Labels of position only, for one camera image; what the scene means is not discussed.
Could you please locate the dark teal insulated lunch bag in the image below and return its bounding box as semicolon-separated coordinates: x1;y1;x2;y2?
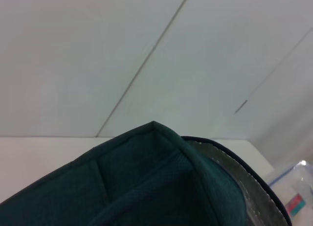
0;120;293;226

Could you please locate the clear plastic box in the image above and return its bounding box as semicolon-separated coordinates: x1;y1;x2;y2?
266;159;313;226

